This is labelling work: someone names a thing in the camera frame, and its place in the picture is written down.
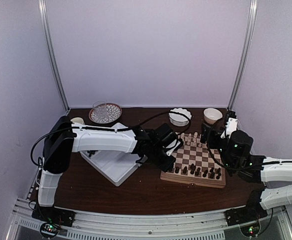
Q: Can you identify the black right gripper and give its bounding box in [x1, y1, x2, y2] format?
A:
[201, 123, 236, 172]

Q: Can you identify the dark chess piece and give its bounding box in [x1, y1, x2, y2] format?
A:
[190, 164, 196, 175]

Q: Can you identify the white plastic compartment tray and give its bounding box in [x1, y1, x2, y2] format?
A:
[73, 123, 141, 187]

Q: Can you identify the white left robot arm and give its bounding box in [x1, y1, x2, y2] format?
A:
[37, 116, 183, 222]

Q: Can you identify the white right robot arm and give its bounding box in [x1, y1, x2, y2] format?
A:
[200, 118, 292, 221]

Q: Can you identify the cream round bowl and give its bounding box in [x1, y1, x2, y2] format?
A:
[203, 108, 223, 125]

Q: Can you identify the wooden chessboard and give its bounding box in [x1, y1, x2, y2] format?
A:
[160, 133, 226, 189]

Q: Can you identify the white scalloped bowl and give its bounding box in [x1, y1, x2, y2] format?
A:
[168, 108, 192, 127]

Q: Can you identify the patterned ceramic plate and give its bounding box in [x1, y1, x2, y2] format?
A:
[88, 103, 122, 124]

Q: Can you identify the clear drinking glass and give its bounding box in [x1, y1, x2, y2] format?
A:
[93, 100, 107, 121]

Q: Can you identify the cream ribbed mug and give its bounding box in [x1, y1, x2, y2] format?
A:
[71, 117, 85, 125]

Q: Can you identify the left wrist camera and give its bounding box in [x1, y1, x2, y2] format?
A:
[154, 123, 183, 156]

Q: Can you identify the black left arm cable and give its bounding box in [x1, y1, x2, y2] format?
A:
[30, 111, 193, 173]

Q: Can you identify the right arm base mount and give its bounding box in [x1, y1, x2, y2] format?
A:
[224, 189, 268, 226]

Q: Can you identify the aluminium front rail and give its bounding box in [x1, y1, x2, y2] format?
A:
[3, 206, 292, 240]

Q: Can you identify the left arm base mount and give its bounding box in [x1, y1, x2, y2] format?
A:
[31, 203, 75, 227]

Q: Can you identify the right aluminium frame post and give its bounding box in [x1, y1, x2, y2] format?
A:
[227, 0, 258, 110]

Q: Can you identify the aluminium frame post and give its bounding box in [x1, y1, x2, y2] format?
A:
[38, 0, 70, 113]
[227, 0, 258, 110]

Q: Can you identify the left aluminium frame post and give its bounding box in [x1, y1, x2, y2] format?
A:
[38, 0, 70, 113]

